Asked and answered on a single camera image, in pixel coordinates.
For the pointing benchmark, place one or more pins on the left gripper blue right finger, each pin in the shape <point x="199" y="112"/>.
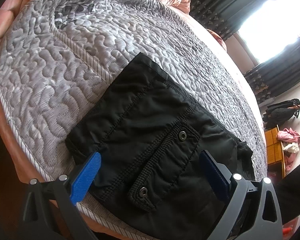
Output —
<point x="217" y="175"/>

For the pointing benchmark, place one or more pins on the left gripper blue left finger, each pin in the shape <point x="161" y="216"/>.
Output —
<point x="82" y="176"/>

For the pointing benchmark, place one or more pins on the black pants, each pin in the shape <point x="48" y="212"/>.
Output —
<point x="150" y="132"/>

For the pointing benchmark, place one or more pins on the orange wooden cabinet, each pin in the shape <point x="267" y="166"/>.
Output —
<point x="275" y="154"/>

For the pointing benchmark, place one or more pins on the pink bed sheet mattress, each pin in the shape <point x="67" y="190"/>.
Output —
<point x="59" y="56"/>

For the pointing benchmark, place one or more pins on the pink clothes pile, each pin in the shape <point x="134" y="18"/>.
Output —
<point x="291" y="146"/>

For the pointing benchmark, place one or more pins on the black bag on floor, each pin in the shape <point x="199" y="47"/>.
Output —
<point x="279" y="113"/>

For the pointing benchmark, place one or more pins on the grey quilted bed cover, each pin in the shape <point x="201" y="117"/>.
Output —
<point x="89" y="215"/>

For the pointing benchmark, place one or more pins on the dark patterned curtain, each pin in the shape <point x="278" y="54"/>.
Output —
<point x="269" y="29"/>

